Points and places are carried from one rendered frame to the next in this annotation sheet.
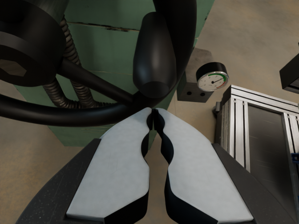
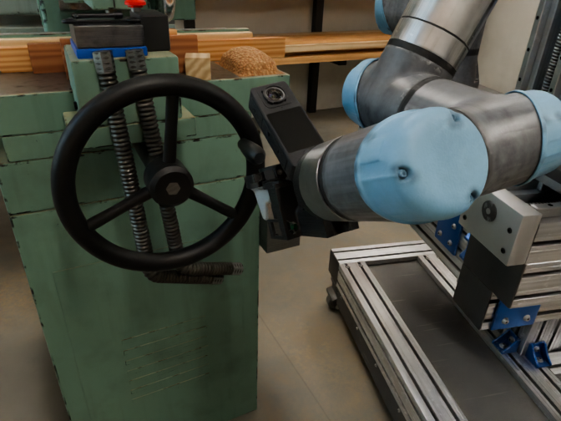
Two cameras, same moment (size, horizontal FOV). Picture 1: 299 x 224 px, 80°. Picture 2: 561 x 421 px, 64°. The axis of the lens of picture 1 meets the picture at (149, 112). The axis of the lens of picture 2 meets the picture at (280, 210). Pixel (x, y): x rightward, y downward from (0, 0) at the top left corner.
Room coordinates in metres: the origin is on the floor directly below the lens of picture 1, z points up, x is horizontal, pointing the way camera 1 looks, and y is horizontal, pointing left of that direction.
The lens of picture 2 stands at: (-0.48, 0.11, 1.08)
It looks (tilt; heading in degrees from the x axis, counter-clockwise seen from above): 29 degrees down; 345
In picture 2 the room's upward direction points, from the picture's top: 2 degrees clockwise
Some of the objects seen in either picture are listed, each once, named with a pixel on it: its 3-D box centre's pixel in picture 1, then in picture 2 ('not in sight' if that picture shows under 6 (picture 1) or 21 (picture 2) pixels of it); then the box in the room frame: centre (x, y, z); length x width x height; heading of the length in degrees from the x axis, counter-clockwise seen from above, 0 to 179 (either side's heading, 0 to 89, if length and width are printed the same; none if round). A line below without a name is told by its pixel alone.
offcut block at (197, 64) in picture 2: not in sight; (198, 66); (0.33, 0.06, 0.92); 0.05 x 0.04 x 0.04; 175
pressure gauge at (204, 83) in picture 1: (209, 78); not in sight; (0.29, -0.11, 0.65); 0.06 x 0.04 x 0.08; 103
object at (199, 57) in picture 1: (194, 75); (273, 220); (0.35, -0.09, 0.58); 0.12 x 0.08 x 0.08; 13
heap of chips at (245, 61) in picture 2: not in sight; (247, 58); (0.40, -0.04, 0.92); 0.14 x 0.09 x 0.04; 13
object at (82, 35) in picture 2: not in sight; (119, 29); (0.24, 0.17, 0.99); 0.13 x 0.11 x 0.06; 103
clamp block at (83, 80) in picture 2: not in sight; (123, 81); (0.24, 0.17, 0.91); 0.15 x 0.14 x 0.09; 103
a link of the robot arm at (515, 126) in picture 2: not in sight; (477, 137); (-0.16, -0.14, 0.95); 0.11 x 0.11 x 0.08; 12
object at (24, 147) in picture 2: not in sight; (129, 116); (0.37, 0.18, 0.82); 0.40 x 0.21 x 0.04; 103
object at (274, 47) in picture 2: not in sight; (159, 53); (0.45, 0.12, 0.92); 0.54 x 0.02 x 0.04; 103
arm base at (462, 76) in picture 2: not in sight; (450, 66); (0.54, -0.58, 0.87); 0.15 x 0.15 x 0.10
